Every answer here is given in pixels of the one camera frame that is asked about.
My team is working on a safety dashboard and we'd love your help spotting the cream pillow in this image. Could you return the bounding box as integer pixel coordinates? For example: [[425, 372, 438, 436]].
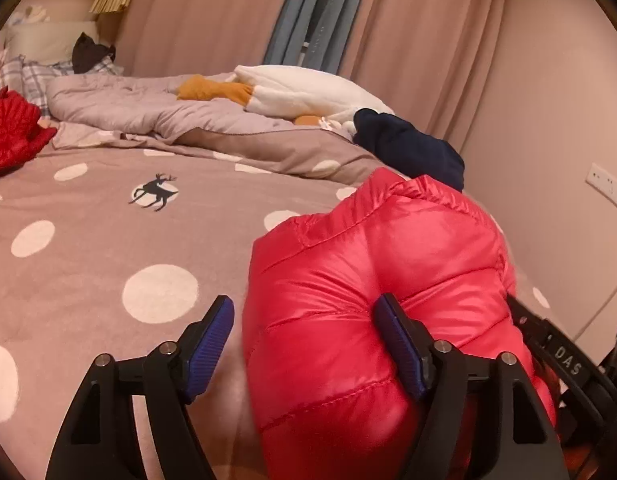
[[3, 20, 100, 66]]

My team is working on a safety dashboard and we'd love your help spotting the white goose plush toy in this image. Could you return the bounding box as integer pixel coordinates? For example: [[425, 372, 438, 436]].
[[176, 64, 396, 133]]

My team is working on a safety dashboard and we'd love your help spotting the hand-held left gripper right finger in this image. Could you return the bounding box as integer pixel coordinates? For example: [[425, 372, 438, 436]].
[[373, 293, 571, 480]]

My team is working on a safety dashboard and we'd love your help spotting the dotted taupe bed sheet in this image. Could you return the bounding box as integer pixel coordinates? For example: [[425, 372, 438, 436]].
[[0, 125, 554, 480]]

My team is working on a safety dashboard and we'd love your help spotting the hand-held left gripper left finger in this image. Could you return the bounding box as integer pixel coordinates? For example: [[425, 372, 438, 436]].
[[45, 295, 236, 480]]

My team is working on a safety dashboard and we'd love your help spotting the pink curtain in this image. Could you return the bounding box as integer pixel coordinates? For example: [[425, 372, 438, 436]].
[[113, 0, 514, 156]]

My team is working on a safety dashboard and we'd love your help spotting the navy blue garment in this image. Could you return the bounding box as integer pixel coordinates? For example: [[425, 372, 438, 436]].
[[352, 108, 465, 192]]

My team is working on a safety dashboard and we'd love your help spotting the dark red garment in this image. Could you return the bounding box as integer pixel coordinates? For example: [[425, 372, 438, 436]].
[[0, 86, 58, 173]]

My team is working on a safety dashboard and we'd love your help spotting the dark brown cloth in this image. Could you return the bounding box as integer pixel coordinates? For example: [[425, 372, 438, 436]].
[[72, 32, 116, 75]]

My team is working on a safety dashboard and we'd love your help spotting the lavender grey quilt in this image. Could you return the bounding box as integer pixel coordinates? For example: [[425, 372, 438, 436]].
[[46, 72, 404, 186]]

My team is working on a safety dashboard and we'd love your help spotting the plaid pillow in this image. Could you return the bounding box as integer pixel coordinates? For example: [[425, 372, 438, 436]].
[[0, 54, 124, 111]]

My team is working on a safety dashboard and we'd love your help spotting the blue-grey curtain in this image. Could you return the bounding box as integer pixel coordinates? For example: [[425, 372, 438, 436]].
[[263, 0, 376, 81]]

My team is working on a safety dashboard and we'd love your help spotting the red down jacket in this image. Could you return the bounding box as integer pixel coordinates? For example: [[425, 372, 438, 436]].
[[242, 167, 559, 480]]

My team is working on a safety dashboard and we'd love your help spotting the white wall socket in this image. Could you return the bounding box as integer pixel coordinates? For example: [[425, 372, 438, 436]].
[[585, 162, 617, 201]]

